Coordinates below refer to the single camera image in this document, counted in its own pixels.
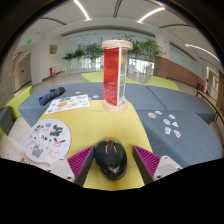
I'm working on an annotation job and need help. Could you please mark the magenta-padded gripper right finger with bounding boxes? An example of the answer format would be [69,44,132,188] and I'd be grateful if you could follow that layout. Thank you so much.
[132,144,184,186]

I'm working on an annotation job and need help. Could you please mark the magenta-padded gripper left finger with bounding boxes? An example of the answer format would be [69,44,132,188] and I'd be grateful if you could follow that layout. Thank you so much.
[46,145,97,188]

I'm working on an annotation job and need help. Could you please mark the black computer mouse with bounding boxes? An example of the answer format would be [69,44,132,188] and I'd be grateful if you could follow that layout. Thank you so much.
[93,138,128,182]

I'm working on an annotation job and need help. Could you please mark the scattered small stickers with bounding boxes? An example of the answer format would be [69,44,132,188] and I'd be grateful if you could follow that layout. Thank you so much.
[147,109,183,139]

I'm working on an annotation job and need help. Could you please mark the white sticker sheet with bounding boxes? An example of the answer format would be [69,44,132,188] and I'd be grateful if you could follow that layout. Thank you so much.
[45,93,91,116]

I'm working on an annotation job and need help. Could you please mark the long grey upholstered bench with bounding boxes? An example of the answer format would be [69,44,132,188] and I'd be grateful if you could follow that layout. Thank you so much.
[18,82,157,128]

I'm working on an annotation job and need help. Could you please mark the dark blue folded umbrella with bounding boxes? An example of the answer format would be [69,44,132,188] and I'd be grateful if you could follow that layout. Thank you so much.
[37,86,66,107]

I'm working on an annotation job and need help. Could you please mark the lime green upholstered bench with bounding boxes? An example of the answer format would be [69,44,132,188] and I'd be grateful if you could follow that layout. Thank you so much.
[143,75,181,92]
[4,85,34,121]
[80,71,143,85]

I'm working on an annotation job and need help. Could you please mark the red panel wooden column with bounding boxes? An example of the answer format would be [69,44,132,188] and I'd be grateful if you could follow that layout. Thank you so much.
[100,39,134,114]

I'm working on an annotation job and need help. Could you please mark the grey double door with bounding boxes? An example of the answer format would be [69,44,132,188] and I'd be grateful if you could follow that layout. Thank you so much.
[16,53,33,88]

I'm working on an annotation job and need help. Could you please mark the row of potted plants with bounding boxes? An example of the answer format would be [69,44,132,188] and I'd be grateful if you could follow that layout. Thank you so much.
[62,34,164,76]

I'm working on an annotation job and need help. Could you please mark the ceiling strip lights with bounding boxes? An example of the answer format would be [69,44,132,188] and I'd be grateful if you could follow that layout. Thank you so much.
[73,0,221,63]

